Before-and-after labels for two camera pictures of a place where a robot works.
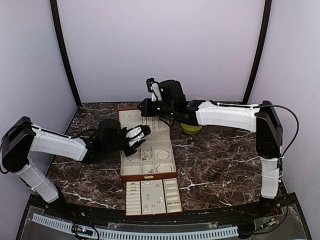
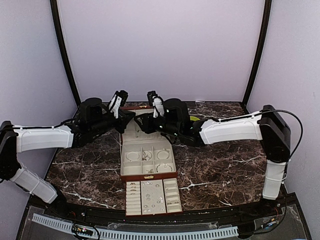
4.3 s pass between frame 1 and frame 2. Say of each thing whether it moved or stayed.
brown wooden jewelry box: stayed
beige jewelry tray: stayed
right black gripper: moved
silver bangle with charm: stayed
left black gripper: moved
